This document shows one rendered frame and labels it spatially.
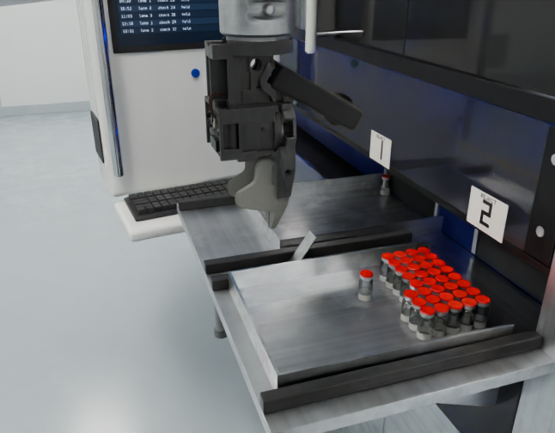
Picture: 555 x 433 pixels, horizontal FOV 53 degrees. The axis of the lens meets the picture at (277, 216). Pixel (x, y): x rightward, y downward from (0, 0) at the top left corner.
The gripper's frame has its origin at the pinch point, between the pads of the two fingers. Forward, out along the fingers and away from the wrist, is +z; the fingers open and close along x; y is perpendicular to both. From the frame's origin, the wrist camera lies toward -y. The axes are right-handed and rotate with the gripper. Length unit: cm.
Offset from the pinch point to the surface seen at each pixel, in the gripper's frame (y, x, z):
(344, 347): -9.8, -0.3, 21.4
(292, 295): -7.4, -14.8, 21.4
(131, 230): 15, -64, 29
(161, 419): 11, -87, 110
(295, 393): 0.4, 7.9, 19.6
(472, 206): -35.5, -10.2, 7.7
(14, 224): 73, -266, 110
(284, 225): -14.7, -40.1, 21.4
